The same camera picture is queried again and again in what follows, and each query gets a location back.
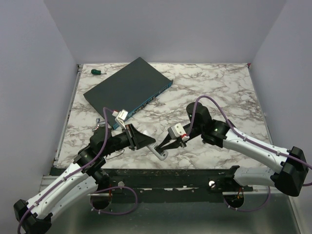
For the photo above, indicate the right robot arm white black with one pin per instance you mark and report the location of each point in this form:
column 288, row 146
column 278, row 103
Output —
column 284, row 169

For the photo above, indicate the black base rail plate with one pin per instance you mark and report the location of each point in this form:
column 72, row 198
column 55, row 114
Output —
column 167, row 186

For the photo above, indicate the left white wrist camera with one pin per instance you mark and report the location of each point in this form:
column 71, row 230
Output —
column 120, row 117

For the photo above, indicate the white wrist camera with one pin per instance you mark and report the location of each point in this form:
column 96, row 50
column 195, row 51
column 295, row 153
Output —
column 177, row 131
column 120, row 117

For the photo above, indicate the dark network switch blue front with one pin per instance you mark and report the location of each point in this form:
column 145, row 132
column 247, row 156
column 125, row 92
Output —
column 131, row 88

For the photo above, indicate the white remote control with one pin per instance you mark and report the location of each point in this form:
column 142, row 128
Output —
column 161, row 155

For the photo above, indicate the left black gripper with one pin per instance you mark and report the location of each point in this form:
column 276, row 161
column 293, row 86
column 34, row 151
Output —
column 136, row 140

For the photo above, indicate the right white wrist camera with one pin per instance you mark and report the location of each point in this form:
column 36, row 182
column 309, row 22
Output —
column 177, row 131

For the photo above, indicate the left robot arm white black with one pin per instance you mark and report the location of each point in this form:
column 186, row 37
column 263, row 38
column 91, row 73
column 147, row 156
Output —
column 83, row 176

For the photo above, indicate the chrome metal fitting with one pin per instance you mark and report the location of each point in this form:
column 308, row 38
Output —
column 99, row 123

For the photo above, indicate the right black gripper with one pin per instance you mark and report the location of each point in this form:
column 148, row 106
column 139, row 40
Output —
column 174, row 144

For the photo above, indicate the green handled screwdriver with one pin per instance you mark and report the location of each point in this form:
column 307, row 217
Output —
column 96, row 72

